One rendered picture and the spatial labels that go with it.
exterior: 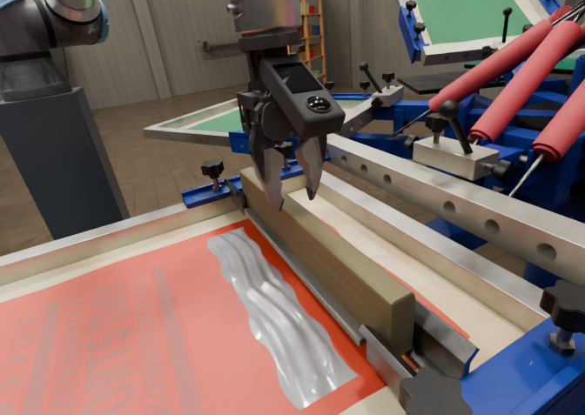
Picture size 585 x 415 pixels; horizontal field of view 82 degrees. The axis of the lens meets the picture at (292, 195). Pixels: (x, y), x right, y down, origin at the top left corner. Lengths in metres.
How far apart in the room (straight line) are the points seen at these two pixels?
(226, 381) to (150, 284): 0.23
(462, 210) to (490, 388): 0.26
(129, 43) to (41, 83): 9.02
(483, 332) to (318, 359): 0.19
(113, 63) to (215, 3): 3.03
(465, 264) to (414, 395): 0.25
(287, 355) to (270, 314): 0.07
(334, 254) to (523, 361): 0.19
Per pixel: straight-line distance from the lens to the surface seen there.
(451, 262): 0.49
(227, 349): 0.44
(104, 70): 10.07
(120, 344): 0.51
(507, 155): 0.71
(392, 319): 0.33
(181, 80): 10.14
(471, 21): 1.80
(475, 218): 0.54
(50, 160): 1.06
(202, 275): 0.56
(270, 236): 0.53
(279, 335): 0.43
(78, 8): 1.04
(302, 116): 0.32
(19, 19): 1.07
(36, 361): 0.55
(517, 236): 0.51
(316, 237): 0.40
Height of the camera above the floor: 1.28
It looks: 26 degrees down
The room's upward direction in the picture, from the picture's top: 7 degrees counter-clockwise
